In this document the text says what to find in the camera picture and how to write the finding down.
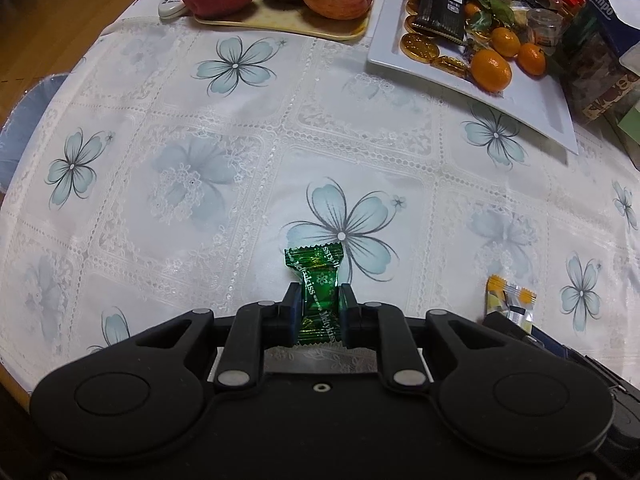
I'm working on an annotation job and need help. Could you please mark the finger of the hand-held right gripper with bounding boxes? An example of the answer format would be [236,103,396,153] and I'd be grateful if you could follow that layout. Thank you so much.
[483,311,569,361]

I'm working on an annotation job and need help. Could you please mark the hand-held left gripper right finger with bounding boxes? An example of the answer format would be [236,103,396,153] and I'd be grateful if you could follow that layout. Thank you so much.
[339,284,546,392]

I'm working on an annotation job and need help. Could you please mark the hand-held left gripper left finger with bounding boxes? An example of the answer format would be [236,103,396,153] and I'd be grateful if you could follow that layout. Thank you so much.
[95,282,304,393]

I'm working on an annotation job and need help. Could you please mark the shiny green foil candy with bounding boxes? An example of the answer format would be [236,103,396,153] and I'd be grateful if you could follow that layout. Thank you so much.
[283,242,351,349]

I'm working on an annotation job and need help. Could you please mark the yellow foil candy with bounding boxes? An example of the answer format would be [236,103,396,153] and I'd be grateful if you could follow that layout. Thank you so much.
[483,273,537,334]

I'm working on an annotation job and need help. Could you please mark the white floral tablecloth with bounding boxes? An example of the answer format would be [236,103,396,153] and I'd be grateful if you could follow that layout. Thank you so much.
[0,0,640,396]

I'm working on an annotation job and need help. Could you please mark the white rectangular plate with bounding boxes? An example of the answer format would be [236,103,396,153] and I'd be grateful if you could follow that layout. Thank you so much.
[366,0,580,155]

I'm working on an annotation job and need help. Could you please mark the gold foil chocolate ingot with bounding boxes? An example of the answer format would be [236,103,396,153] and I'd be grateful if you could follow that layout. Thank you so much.
[430,54,471,79]

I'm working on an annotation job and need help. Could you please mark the tangerine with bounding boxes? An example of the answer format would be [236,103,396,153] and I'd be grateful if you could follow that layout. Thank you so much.
[489,26,522,58]
[516,42,546,76]
[470,48,514,94]

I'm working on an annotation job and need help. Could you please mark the brown label plastic jar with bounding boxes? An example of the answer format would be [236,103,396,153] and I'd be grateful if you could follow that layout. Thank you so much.
[562,9,640,124]

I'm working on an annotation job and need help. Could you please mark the beige fruit tray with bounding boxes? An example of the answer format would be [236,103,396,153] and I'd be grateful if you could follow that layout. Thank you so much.
[192,0,374,41]

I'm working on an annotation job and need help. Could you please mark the black snack packet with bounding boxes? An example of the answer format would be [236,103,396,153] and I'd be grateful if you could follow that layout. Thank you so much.
[413,0,469,45]

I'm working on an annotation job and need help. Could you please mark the blue round stool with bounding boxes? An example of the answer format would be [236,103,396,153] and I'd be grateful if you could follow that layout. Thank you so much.
[0,73,69,196]

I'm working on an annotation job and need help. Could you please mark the blue white tissue box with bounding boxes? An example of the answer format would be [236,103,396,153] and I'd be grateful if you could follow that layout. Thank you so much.
[564,0,640,59]

